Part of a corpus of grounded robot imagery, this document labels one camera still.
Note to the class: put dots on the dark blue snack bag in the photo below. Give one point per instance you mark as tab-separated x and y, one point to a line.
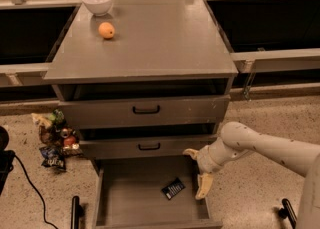
53	157

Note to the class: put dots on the black left base bar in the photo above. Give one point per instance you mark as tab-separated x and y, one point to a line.
76	212

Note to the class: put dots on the dark rxbar blueberry bar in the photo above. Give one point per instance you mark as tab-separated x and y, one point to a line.
173	188

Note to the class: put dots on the green snack bag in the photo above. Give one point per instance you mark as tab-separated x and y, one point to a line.
57	117

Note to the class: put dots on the grey drawer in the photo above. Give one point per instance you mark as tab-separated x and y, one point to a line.
143	147
144	112
129	195

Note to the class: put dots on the black device on floor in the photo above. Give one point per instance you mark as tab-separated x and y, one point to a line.
6	158

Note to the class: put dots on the brown snack bag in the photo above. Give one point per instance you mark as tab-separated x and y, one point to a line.
48	136

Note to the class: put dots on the grey middle drawer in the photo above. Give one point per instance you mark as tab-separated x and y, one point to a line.
143	147

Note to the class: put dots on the grey top drawer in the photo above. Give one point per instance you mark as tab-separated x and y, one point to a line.
144	112

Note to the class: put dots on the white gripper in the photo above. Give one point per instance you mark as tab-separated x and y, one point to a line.
206	161

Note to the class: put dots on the grey bottom drawer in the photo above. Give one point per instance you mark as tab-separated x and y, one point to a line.
129	195

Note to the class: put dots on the black right base bar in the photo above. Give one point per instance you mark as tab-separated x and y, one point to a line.
287	212

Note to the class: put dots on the orange fruit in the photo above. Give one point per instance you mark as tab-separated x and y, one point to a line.
106	30

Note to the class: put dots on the red soda can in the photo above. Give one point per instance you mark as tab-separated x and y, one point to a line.
69	141

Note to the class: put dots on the black base bar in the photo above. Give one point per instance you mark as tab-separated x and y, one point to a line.
287	212
76	212

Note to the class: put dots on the yellow chip bag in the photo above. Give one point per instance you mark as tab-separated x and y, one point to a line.
41	121

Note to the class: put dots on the white bowl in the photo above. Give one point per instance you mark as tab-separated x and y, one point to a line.
98	7

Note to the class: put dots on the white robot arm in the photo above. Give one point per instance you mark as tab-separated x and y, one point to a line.
238	140

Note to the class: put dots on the grey drawer cabinet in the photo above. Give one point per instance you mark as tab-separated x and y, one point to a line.
162	48

